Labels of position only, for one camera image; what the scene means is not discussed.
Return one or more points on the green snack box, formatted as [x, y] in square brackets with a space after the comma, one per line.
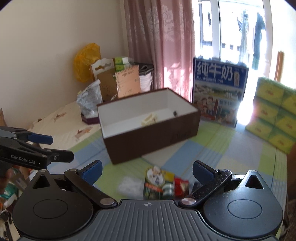
[158, 184]

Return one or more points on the blue milk carton box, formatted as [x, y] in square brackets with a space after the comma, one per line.
[218, 89]

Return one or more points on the checkered tablecloth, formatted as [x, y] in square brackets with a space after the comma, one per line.
[218, 146]

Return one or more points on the green tissue pack stack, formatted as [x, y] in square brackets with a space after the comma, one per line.
[273, 117]

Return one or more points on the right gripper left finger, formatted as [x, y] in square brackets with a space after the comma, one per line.
[83, 181]

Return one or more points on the red snack packet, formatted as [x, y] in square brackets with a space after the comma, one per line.
[181, 188]

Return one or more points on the large brown storage box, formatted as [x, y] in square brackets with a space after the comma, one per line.
[140, 124]

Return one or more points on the white cardboard holder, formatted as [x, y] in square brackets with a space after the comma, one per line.
[102, 65]

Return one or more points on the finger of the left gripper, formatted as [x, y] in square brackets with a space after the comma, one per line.
[35, 154]
[34, 137]

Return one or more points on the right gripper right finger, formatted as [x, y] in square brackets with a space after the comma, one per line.
[211, 180]

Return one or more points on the yellow plastic bag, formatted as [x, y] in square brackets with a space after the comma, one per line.
[83, 60]

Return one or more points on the silver plastic bag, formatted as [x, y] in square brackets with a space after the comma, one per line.
[89, 98]

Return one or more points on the pink curtain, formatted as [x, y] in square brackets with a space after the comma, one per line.
[162, 33]

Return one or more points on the pink paper card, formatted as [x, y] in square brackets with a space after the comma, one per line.
[127, 82]

